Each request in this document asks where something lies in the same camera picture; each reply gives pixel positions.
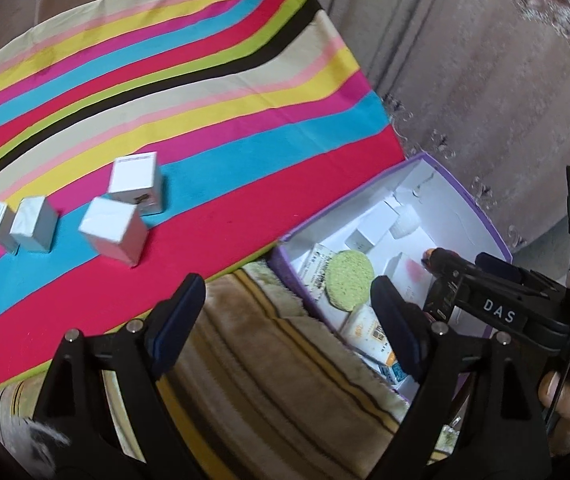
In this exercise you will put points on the green round sponge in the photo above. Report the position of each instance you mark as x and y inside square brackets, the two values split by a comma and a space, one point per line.
[349, 280]

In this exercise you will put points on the beige striped plush blanket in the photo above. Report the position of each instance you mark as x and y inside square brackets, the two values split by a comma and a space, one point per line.
[275, 380]

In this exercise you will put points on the plain white cube box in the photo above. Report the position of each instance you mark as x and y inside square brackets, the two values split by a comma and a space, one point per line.
[110, 230]

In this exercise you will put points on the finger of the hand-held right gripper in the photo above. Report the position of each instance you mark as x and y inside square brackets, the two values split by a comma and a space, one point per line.
[485, 305]
[470, 265]

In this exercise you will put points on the small white and grey box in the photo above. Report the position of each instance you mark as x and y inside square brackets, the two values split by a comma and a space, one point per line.
[35, 222]

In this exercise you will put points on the white box with black text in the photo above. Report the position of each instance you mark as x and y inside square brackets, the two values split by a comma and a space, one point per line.
[315, 270]

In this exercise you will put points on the purple-edged white cardboard box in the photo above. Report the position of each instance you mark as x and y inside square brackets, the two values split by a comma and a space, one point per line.
[445, 210]

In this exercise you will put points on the white ribbed cup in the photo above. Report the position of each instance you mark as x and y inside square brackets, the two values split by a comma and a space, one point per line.
[405, 222]

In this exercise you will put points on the white box red print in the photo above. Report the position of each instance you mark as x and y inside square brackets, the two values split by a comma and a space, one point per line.
[137, 180]

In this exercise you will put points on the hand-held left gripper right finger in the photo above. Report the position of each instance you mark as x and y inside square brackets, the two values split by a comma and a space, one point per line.
[400, 325]

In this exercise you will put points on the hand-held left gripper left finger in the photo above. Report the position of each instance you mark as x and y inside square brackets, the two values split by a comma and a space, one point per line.
[180, 320]

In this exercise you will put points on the multicoloured striped cloth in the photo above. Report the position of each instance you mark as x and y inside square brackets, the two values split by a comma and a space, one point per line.
[175, 125]

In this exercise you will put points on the orange and white box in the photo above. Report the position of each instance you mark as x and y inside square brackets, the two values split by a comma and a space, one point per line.
[369, 332]

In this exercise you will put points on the small white carton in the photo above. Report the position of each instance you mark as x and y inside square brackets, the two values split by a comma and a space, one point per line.
[361, 239]
[382, 217]

